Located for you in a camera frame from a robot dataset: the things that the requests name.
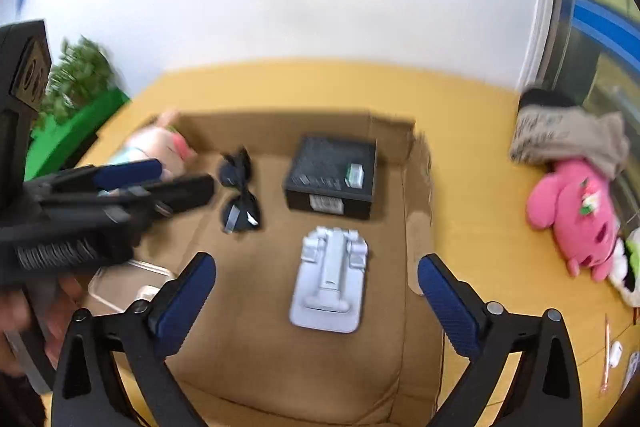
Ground orange pen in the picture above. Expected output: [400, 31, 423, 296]
[599, 313, 612, 395]

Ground white phone stand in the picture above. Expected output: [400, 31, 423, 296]
[290, 227, 369, 334]

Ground white green plush toy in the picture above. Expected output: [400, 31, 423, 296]
[608, 229, 640, 309]

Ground green potted plant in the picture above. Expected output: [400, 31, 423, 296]
[34, 36, 117, 129]

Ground black Ugreen product box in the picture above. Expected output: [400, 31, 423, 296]
[283, 135, 378, 220]

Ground pink pig plush toy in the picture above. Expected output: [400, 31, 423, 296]
[106, 110, 198, 181]

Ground white clear phone case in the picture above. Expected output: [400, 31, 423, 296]
[84, 260, 176, 315]

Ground black sunglasses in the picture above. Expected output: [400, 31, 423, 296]
[218, 147, 262, 234]

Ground grey knitted cloth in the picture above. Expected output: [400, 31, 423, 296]
[509, 88, 630, 180]

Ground black camera module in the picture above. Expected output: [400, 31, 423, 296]
[0, 19, 53, 228]

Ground green planter box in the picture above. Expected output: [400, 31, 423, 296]
[24, 89, 129, 181]

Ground brown cardboard box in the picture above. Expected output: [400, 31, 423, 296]
[81, 108, 446, 427]

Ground person's left hand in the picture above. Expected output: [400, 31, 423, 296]
[0, 273, 87, 377]

